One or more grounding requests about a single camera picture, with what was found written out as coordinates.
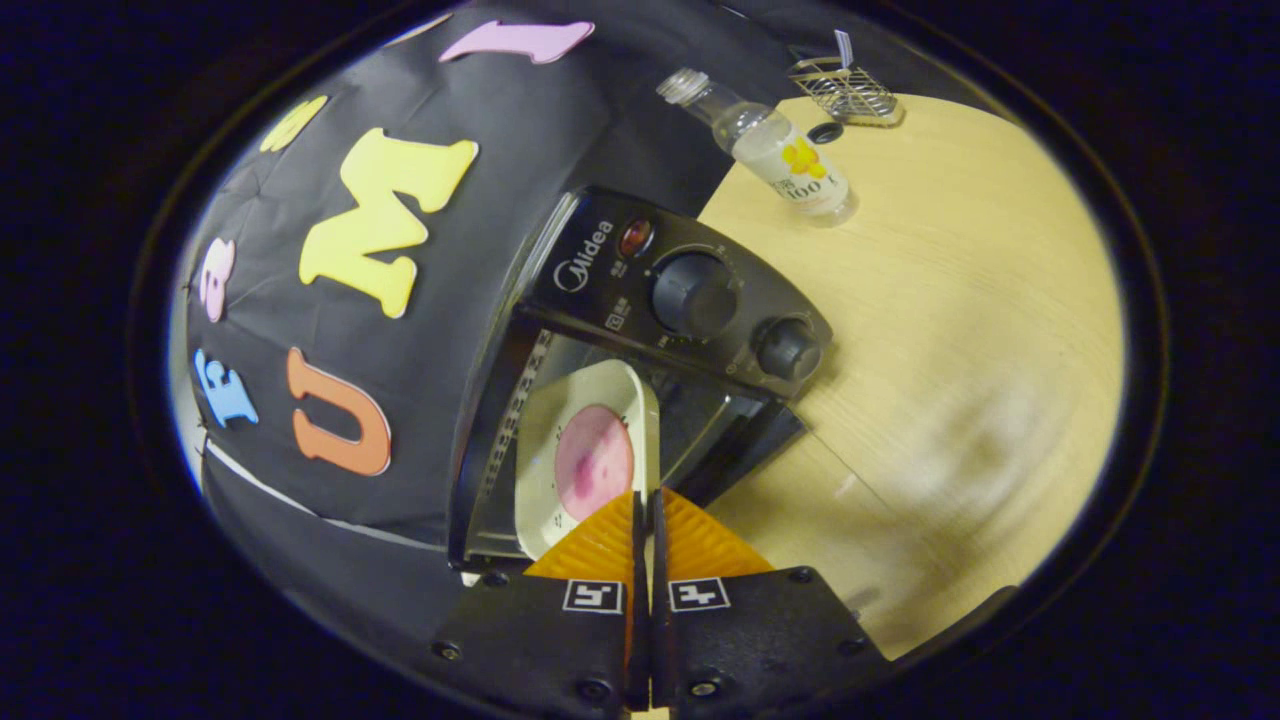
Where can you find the pink ham slice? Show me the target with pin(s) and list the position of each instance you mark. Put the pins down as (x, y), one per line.
(590, 460)

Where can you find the clear glass bottle yellow label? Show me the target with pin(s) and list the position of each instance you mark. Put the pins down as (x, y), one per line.
(780, 160)

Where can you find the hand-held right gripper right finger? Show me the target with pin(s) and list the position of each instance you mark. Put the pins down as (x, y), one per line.
(760, 640)

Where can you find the black electric oven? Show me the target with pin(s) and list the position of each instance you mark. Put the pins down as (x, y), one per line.
(600, 265)

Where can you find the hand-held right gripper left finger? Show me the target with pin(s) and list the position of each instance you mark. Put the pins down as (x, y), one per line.
(540, 645)

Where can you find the black oven knob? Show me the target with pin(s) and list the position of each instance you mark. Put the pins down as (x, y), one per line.
(787, 348)
(693, 293)

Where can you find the small black round cap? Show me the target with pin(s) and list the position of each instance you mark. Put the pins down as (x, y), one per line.
(825, 132)

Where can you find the cream square plate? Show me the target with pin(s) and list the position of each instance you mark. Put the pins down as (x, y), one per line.
(560, 400)

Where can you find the black backdrop cloth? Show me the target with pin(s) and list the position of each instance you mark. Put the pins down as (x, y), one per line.
(430, 350)

